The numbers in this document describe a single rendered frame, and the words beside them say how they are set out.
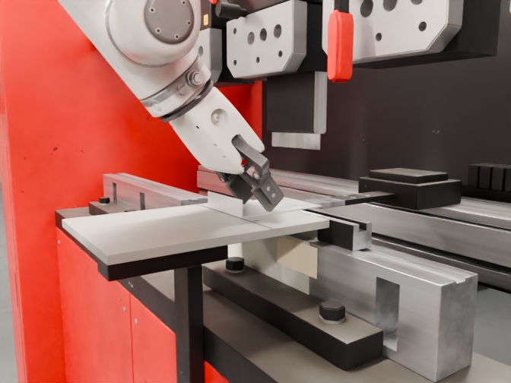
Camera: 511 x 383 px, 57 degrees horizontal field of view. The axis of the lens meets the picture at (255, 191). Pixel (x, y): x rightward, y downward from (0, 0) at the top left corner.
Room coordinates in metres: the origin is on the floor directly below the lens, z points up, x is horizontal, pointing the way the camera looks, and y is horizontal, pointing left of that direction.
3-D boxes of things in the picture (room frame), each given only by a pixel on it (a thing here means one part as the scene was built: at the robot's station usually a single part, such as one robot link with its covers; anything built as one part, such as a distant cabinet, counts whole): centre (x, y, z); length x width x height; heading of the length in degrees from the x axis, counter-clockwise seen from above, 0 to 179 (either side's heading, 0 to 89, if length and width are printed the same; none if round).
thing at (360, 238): (0.60, -0.07, 0.98); 0.20 x 0.03 x 0.03; 34
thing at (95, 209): (1.09, 0.33, 0.89); 0.30 x 0.05 x 0.03; 34
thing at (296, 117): (0.62, -0.05, 1.13); 0.10 x 0.02 x 0.10; 34
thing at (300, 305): (0.56, -0.03, 0.89); 0.30 x 0.05 x 0.03; 34
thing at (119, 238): (0.54, 0.07, 1.00); 0.26 x 0.18 x 0.01; 124
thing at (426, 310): (0.58, -0.08, 0.92); 0.39 x 0.06 x 0.10; 34
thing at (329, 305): (0.48, -0.08, 0.91); 0.03 x 0.03 x 0.02
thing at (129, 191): (1.08, 0.25, 0.92); 0.50 x 0.06 x 0.10; 34
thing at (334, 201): (0.71, -0.19, 1.01); 0.26 x 0.12 x 0.05; 124
